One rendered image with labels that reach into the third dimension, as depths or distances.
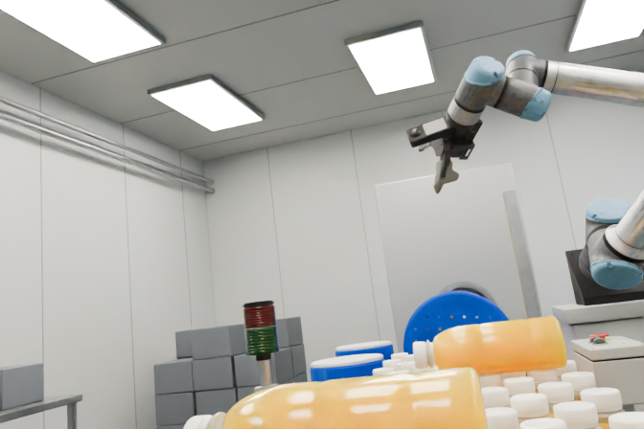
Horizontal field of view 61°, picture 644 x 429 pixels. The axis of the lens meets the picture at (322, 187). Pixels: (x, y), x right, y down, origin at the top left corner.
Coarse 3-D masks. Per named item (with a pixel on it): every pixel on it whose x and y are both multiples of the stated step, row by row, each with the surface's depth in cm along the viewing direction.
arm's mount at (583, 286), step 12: (576, 252) 170; (576, 264) 166; (576, 276) 163; (576, 288) 164; (588, 288) 158; (600, 288) 157; (636, 288) 154; (576, 300) 167; (588, 300) 156; (600, 300) 155; (612, 300) 154; (624, 300) 153
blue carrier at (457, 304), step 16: (432, 304) 142; (448, 304) 141; (464, 304) 141; (480, 304) 139; (416, 320) 142; (432, 320) 141; (448, 320) 140; (464, 320) 139; (480, 320) 138; (496, 320) 137; (416, 336) 142; (432, 336) 141
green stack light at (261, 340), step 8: (256, 328) 106; (264, 328) 106; (272, 328) 107; (248, 336) 106; (256, 336) 105; (264, 336) 105; (272, 336) 106; (248, 344) 106; (256, 344) 105; (264, 344) 105; (272, 344) 106; (248, 352) 106; (256, 352) 105; (264, 352) 104; (272, 352) 105
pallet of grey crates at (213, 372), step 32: (288, 320) 514; (192, 352) 488; (224, 352) 478; (288, 352) 495; (160, 384) 490; (192, 384) 483; (224, 384) 473; (256, 384) 465; (160, 416) 485; (192, 416) 476
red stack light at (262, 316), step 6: (258, 306) 106; (264, 306) 107; (270, 306) 108; (246, 312) 107; (252, 312) 106; (258, 312) 106; (264, 312) 106; (270, 312) 107; (246, 318) 107; (252, 318) 106; (258, 318) 106; (264, 318) 106; (270, 318) 107; (246, 324) 107; (252, 324) 106; (258, 324) 106; (264, 324) 106; (270, 324) 106; (276, 324) 108
